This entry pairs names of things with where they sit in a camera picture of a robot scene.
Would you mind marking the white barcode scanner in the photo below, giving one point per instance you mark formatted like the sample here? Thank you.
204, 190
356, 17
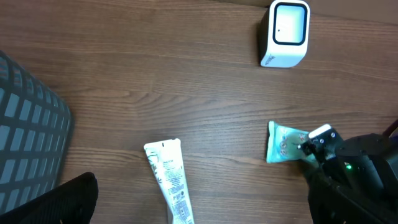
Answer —
283, 34

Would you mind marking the teal wipes packet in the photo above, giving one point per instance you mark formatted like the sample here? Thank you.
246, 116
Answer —
283, 142

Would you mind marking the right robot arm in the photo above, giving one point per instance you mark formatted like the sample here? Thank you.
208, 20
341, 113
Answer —
358, 185

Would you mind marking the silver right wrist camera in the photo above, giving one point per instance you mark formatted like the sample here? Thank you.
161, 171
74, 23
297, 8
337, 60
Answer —
321, 143

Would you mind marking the white tube gold cap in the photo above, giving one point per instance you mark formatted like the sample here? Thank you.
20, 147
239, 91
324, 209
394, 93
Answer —
166, 161

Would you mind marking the grey plastic mesh basket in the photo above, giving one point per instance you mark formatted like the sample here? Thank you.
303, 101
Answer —
36, 127

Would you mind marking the red purple pad package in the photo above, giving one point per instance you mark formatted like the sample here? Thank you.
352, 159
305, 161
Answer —
391, 130

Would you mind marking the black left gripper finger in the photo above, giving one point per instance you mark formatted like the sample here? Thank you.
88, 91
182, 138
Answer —
72, 202

